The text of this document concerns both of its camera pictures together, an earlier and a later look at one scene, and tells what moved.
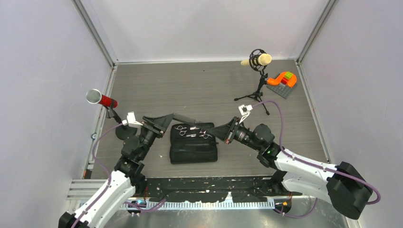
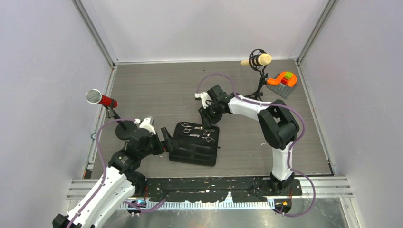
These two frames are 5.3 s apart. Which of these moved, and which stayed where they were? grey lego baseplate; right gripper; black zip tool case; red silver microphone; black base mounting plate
Moved: right gripper
Stayed: black zip tool case; red silver microphone; black base mounting plate; grey lego baseplate
